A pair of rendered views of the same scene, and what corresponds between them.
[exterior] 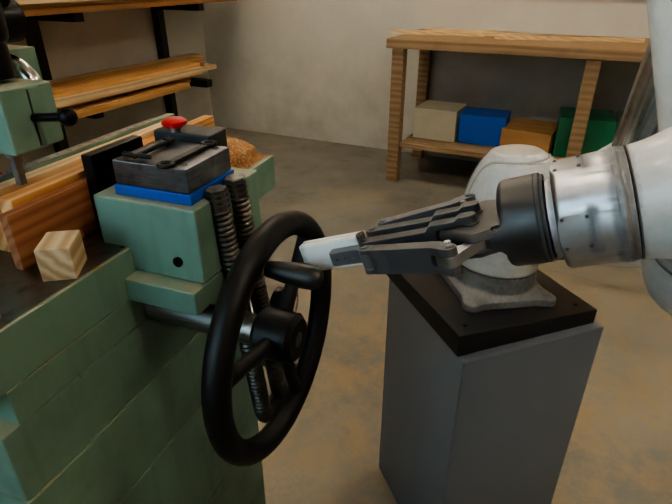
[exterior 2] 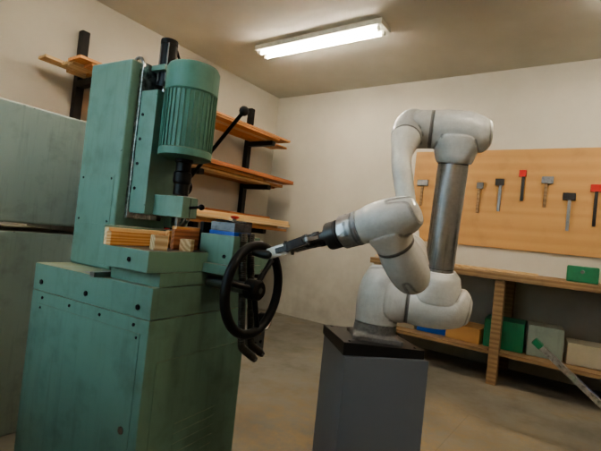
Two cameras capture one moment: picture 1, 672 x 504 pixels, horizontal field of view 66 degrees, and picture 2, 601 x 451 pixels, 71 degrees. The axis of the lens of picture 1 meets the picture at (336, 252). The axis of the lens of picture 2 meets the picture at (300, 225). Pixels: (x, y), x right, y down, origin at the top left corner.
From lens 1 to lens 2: 0.79 m
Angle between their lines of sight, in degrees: 31
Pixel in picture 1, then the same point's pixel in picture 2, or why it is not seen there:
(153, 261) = (215, 257)
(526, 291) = (386, 336)
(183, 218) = (230, 239)
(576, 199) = (340, 220)
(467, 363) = (347, 358)
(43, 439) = (162, 300)
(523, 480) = not seen: outside the picture
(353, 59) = (353, 272)
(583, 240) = (342, 232)
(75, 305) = (186, 259)
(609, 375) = not seen: outside the picture
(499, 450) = (370, 435)
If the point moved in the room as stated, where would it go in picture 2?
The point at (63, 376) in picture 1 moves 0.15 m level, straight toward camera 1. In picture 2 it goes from (174, 282) to (183, 291)
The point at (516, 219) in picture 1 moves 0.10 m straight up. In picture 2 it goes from (326, 228) to (330, 191)
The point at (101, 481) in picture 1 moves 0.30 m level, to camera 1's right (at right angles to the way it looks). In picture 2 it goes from (170, 339) to (271, 355)
